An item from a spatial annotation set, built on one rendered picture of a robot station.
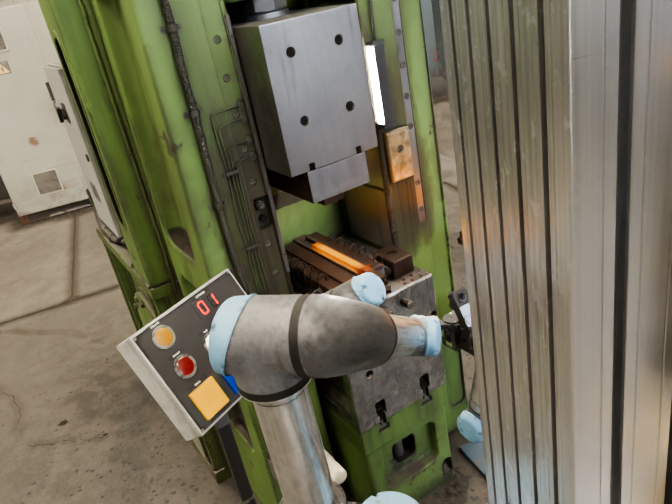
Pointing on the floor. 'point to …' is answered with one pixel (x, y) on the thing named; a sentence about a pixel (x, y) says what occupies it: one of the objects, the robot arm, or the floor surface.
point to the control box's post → (233, 457)
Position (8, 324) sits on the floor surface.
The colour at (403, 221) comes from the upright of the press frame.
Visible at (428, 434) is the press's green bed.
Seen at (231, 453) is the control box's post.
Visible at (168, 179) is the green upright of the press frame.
